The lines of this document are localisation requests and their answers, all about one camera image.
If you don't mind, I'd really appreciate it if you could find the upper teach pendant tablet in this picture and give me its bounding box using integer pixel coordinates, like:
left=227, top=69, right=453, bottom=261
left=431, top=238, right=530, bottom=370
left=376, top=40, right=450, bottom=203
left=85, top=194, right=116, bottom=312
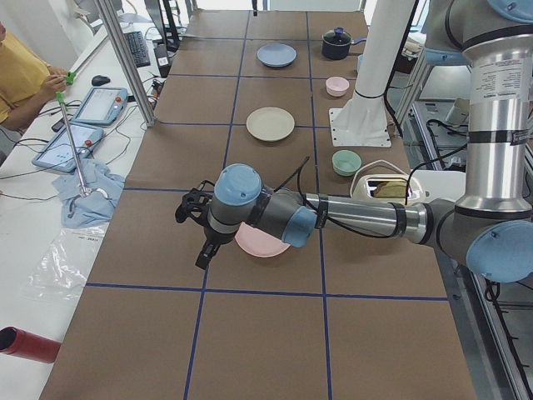
left=72, top=86, right=128, bottom=127

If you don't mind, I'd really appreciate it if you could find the red cylinder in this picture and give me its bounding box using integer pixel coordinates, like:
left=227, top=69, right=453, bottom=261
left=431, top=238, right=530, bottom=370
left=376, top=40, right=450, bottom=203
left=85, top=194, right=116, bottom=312
left=1, top=327, right=61, bottom=363

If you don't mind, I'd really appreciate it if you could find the dark blue pot with lid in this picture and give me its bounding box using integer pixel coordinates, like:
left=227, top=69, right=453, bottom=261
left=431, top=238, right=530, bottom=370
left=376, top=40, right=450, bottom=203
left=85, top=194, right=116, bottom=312
left=321, top=27, right=366, bottom=60

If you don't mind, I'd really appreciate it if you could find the pink bowl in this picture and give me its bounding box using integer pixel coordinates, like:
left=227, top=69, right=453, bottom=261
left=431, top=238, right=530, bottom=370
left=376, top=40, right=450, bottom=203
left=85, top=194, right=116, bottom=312
left=326, top=76, right=350, bottom=98

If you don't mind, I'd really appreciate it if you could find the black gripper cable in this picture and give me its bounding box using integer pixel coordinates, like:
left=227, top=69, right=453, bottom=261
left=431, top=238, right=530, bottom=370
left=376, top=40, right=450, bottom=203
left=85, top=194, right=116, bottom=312
left=274, top=156, right=421, bottom=239

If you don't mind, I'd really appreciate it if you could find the blue cloth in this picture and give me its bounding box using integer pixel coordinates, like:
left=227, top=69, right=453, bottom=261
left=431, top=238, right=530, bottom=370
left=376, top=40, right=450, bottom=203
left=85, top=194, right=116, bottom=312
left=52, top=159, right=125, bottom=228

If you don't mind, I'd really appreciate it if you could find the clear plastic bag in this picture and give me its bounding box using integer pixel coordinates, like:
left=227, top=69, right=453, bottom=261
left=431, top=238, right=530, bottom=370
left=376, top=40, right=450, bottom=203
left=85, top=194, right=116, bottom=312
left=21, top=223, right=108, bottom=304

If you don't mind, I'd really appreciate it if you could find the aluminium frame post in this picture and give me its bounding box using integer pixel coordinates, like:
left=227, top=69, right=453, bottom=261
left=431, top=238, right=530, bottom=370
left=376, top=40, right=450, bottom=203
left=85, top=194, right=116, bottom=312
left=94, top=0, right=156, bottom=128

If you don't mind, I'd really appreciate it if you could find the person in yellow shirt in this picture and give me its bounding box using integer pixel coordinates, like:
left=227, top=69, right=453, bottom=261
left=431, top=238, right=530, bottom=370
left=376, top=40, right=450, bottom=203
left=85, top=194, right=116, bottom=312
left=1, top=27, right=67, bottom=131

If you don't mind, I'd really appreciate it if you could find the black keyboard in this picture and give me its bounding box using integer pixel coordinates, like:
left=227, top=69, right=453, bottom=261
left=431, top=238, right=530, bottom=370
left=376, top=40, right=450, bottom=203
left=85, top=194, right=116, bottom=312
left=123, top=31, right=151, bottom=68

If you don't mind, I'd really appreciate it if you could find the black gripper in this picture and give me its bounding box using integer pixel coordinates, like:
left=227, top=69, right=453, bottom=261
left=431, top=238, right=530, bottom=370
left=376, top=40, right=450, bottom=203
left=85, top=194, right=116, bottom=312
left=175, top=180, right=222, bottom=269

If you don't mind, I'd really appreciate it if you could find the lower teach pendant tablet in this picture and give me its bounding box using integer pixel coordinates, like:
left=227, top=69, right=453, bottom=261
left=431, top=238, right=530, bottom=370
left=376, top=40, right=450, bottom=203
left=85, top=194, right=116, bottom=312
left=32, top=122, right=104, bottom=173

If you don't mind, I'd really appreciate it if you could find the teach pendant tablet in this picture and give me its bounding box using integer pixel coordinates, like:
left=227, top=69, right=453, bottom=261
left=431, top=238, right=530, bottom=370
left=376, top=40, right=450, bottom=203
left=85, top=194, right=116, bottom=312
left=32, top=122, right=104, bottom=173
left=72, top=86, right=128, bottom=127

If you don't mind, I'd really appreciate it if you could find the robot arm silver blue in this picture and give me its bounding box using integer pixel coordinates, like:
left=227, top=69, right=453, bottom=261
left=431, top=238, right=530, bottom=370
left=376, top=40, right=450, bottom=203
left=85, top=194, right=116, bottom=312
left=175, top=1, right=532, bottom=283

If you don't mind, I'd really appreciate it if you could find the metal grabber stick green handle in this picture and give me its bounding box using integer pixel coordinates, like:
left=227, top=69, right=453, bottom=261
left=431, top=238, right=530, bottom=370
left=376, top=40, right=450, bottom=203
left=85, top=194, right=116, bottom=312
left=56, top=91, right=92, bottom=198

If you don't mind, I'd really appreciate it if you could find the pink plate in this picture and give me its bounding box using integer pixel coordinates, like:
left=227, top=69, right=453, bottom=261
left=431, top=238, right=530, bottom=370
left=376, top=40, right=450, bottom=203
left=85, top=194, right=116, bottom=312
left=235, top=222, right=291, bottom=258

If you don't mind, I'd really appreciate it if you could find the green bowl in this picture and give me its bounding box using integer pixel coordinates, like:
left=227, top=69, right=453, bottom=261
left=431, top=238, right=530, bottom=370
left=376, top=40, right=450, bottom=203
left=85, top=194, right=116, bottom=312
left=331, top=149, right=362, bottom=177

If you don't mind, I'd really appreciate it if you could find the cream toaster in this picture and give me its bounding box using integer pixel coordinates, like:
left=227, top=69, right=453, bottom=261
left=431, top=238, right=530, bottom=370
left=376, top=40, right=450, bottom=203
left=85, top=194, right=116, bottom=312
left=349, top=159, right=426, bottom=205

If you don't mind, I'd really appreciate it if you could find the blue plate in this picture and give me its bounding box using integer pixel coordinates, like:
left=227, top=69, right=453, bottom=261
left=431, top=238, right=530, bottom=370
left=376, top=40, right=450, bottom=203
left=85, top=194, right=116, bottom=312
left=257, top=43, right=297, bottom=68

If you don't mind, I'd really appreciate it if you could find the black computer mouse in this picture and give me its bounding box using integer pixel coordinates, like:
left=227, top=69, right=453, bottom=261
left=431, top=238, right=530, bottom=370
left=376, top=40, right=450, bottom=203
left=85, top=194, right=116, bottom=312
left=91, top=75, right=111, bottom=87

